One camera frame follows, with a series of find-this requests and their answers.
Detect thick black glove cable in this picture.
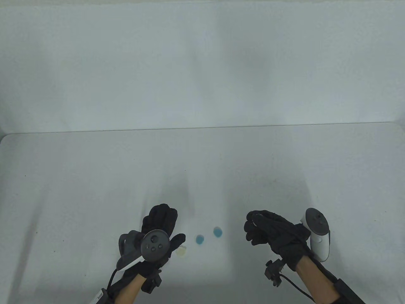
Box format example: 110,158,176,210
108,269,119,293
307,253,336,281

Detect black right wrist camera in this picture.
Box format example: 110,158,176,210
265,259,284,287

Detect person's left hand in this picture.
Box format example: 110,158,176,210
122,204,186,281

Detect black right forearm box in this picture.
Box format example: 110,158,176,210
331,278,364,304

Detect thick black left glove cable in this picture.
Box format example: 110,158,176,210
108,269,119,293

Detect black left forearm box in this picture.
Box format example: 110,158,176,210
93,288,109,304

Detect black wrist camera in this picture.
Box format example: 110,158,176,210
141,269,162,293
265,259,284,287

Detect person's right forearm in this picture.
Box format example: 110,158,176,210
295,255,340,304

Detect person's left forearm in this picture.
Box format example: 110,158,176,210
114,275,146,304

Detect grey white controller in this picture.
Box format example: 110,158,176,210
300,208,332,263
116,230,171,271

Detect grey white left controller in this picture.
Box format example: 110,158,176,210
116,230,171,271

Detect grey white right controller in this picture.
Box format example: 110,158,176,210
300,208,332,263

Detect thin black right camera cable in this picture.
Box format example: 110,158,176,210
280,274,313,299

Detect thick black right glove cable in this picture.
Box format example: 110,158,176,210
307,253,336,281

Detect person's right hand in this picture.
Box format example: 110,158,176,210
244,210,311,271

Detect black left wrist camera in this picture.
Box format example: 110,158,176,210
141,269,162,293

